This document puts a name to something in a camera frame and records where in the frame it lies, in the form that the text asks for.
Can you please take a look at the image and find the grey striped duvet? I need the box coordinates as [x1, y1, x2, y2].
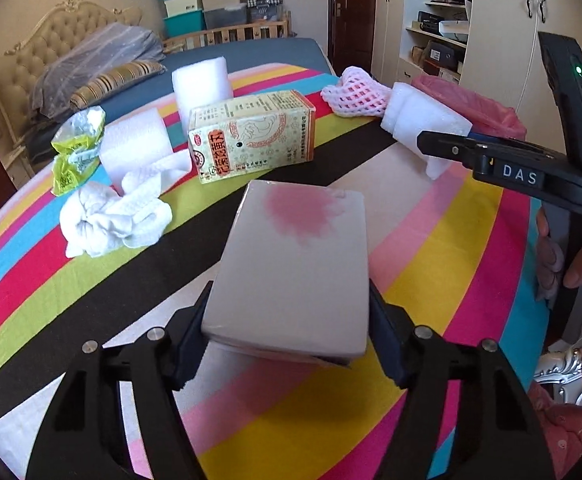
[31, 22, 167, 113]

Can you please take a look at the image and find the dark brown door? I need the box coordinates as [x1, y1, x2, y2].
[327, 0, 377, 78]

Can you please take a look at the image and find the pink foam fruit net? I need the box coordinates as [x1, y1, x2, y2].
[321, 66, 394, 118]

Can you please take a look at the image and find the wooden crib rail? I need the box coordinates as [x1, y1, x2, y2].
[161, 7, 294, 53]

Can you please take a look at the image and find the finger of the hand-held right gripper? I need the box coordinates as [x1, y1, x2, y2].
[417, 131, 496, 175]
[469, 132, 565, 156]

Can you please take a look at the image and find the white paper towel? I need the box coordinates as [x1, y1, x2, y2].
[60, 152, 192, 259]

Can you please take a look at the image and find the person's pink clothing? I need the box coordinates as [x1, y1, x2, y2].
[531, 380, 582, 480]

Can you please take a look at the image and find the bin with pink bag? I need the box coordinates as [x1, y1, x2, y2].
[411, 74, 528, 142]

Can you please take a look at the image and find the white foam block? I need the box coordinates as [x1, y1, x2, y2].
[171, 56, 234, 113]
[98, 107, 177, 183]
[380, 81, 474, 180]

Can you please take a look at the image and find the white box with pink print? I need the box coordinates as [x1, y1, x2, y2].
[201, 180, 372, 361]

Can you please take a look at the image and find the yellow red carton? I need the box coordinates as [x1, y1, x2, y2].
[187, 90, 318, 186]

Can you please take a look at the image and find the white wardrobe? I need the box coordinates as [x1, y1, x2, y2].
[371, 0, 582, 126]

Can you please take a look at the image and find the cream storage box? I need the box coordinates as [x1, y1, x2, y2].
[163, 0, 204, 17]

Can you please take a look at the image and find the rainbow striped tablecloth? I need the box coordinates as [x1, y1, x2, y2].
[0, 60, 556, 480]

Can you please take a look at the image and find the white tray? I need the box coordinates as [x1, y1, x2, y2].
[438, 20, 470, 43]

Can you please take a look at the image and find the dark bag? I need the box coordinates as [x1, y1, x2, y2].
[248, 4, 283, 23]

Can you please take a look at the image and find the striped pillow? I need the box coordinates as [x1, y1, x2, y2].
[68, 59, 168, 111]

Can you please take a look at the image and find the silver ornate frame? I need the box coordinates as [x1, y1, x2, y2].
[533, 347, 582, 406]

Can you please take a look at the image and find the grey storage box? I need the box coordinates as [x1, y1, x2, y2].
[203, 4, 248, 30]

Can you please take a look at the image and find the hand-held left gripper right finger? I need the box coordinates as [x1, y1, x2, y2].
[368, 280, 558, 480]

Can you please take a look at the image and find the yellow green wrapper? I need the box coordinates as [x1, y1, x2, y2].
[51, 106, 107, 197]

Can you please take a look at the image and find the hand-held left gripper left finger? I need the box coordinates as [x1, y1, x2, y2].
[25, 282, 217, 480]

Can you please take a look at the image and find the beige tufted headboard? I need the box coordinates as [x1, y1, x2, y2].
[0, 0, 144, 126]

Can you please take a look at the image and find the black device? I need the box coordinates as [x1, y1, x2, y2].
[418, 10, 444, 33]

